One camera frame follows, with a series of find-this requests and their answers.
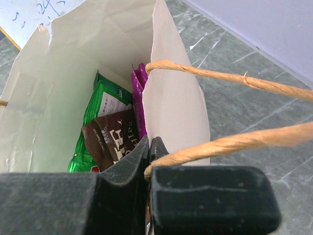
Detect yellow framed whiteboard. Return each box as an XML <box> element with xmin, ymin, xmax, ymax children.
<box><xmin>0</xmin><ymin>0</ymin><xmax>82</xmax><ymax>49</ymax></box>

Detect purple snack bag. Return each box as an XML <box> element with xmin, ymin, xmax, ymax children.
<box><xmin>131</xmin><ymin>63</ymin><xmax>148</xmax><ymax>139</ymax></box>

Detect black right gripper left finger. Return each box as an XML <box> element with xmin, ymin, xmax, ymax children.
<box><xmin>0</xmin><ymin>137</ymin><xmax>149</xmax><ymax>235</ymax></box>

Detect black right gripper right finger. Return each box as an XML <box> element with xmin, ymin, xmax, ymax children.
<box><xmin>149</xmin><ymin>137</ymin><xmax>282</xmax><ymax>235</ymax></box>

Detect green Chuba cassava chips bag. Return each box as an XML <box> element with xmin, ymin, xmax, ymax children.
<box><xmin>67</xmin><ymin>72</ymin><xmax>133</xmax><ymax>173</ymax></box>

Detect beige paper bag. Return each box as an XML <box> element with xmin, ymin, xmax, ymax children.
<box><xmin>0</xmin><ymin>0</ymin><xmax>313</xmax><ymax>182</ymax></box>

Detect brown snack bag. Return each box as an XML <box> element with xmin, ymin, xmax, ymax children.
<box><xmin>82</xmin><ymin>109</ymin><xmax>140</xmax><ymax>172</ymax></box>

